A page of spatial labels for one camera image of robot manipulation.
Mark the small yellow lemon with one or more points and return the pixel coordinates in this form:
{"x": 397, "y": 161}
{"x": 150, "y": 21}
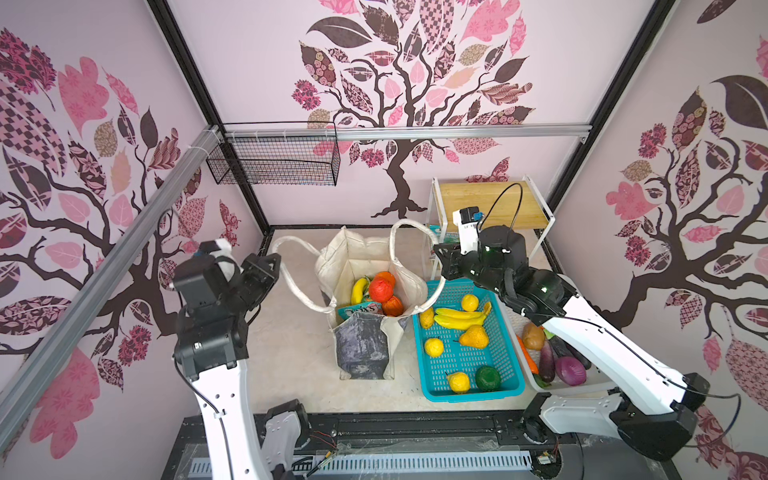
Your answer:
{"x": 434, "y": 347}

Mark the wrinkled yellow mango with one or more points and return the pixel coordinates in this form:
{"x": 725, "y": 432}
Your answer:
{"x": 426, "y": 319}

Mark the black front rail base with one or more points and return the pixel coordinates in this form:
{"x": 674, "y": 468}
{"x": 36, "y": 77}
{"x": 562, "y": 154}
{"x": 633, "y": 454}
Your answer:
{"x": 489, "y": 444}

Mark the yellow pear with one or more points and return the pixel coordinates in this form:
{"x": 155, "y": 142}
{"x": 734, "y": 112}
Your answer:
{"x": 474, "y": 337}

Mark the orange tangerine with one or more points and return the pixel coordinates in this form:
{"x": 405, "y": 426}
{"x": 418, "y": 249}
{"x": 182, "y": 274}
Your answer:
{"x": 386, "y": 276}
{"x": 393, "y": 307}

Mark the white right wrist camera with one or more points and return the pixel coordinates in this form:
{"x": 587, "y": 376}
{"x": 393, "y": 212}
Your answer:
{"x": 467, "y": 222}

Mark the teal striped candy bag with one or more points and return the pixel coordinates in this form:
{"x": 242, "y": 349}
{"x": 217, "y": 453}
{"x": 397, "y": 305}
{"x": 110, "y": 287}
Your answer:
{"x": 363, "y": 307}

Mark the brown potato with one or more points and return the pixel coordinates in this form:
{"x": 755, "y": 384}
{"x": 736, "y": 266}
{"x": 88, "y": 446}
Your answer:
{"x": 533, "y": 337}

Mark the dark purple eggplant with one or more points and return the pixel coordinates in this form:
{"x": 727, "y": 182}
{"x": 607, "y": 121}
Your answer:
{"x": 563, "y": 349}

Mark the yellow banana pair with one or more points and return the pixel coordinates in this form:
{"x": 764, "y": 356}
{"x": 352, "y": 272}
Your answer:
{"x": 461, "y": 320}

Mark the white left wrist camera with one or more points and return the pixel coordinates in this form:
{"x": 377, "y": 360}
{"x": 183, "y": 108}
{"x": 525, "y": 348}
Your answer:
{"x": 221, "y": 250}

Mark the teal plastic basket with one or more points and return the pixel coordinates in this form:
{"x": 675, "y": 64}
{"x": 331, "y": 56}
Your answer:
{"x": 499, "y": 354}

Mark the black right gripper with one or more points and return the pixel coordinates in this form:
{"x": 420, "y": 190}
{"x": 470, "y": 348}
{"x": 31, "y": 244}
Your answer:
{"x": 452, "y": 255}

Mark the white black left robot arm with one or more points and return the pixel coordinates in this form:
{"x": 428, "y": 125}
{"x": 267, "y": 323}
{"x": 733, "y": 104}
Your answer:
{"x": 213, "y": 363}

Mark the white wood two-tier shelf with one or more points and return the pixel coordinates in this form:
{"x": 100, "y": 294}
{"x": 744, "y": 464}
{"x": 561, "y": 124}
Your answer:
{"x": 518, "y": 203}

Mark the yellow lemon top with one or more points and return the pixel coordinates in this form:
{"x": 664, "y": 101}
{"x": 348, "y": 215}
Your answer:
{"x": 470, "y": 303}

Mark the black wire wall basket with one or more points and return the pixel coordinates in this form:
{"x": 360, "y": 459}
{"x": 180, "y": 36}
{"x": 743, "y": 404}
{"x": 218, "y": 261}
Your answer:
{"x": 277, "y": 153}

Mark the yellow lemon bottom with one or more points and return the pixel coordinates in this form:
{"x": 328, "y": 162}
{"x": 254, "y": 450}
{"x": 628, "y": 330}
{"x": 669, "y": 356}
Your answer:
{"x": 459, "y": 382}

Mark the green avocado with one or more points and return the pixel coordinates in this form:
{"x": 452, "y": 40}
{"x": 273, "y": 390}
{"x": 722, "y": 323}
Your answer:
{"x": 488, "y": 379}

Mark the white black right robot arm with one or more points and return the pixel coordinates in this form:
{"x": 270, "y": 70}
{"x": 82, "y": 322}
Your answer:
{"x": 652, "y": 408}

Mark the lower orange carrot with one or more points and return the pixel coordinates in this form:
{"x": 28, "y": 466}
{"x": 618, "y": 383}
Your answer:
{"x": 532, "y": 365}

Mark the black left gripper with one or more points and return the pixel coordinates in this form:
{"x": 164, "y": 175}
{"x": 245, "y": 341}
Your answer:
{"x": 255, "y": 263}

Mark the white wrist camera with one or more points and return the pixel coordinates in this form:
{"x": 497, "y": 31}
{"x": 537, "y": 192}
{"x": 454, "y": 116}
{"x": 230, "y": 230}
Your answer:
{"x": 467, "y": 222}
{"x": 221, "y": 250}

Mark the white plastic basket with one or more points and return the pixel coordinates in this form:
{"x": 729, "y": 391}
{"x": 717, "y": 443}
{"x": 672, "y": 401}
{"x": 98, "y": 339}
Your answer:
{"x": 596, "y": 381}

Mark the green cucumber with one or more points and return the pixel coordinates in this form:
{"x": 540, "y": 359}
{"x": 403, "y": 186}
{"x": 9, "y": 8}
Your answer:
{"x": 540, "y": 382}

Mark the purple red onion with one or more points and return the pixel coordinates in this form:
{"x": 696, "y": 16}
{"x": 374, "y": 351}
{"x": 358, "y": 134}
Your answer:
{"x": 570, "y": 371}

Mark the cream canvas grocery bag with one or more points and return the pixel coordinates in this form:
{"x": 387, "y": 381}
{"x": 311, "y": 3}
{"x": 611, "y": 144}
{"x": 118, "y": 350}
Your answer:
{"x": 368, "y": 296}

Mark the red tomato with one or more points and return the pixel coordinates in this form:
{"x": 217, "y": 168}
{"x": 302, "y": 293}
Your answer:
{"x": 381, "y": 290}

